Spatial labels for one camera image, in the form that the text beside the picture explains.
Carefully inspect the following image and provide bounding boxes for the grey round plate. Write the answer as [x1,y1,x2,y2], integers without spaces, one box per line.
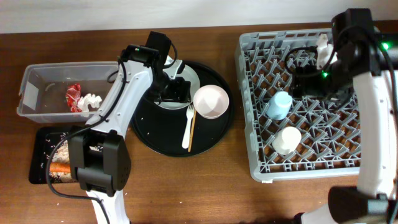
[159,65,200,110]

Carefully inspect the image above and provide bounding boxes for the white plastic fork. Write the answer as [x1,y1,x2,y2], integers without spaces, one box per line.
[182,104,194,149]

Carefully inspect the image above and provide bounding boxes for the wooden chopstick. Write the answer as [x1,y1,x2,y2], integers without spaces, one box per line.
[188,109,197,153]

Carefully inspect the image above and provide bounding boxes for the pink bowl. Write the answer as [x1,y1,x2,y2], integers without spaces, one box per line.
[193,85,229,119]

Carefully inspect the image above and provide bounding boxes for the light blue plastic cup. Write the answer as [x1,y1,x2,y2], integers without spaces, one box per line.
[266,91,293,120]

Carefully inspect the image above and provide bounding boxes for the cream plastic cup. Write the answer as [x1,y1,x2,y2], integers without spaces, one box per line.
[271,126,302,155]

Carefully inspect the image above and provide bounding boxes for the rice and peanut shell waste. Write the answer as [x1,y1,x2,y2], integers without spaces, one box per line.
[40,132,103,184]

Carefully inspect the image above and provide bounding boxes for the orange carrot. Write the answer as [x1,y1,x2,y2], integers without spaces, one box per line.
[49,162,71,173]

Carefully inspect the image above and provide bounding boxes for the red snack wrapper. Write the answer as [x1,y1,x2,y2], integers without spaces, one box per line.
[65,83,81,113]

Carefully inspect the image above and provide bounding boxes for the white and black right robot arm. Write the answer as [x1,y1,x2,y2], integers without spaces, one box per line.
[286,8,397,223]

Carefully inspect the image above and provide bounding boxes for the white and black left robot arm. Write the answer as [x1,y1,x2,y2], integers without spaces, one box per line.
[68,31,191,223]

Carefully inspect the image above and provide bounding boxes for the grey dishwasher rack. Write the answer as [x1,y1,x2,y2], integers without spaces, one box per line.
[235,29,361,183]

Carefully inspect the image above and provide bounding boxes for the round black tray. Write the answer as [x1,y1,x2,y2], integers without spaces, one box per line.
[131,60,234,157]

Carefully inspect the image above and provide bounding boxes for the clear plastic bin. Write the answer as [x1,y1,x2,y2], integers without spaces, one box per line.
[17,61,118,123]

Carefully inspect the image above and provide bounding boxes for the black rectangular tray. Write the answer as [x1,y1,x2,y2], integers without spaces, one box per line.
[29,126,78,184]

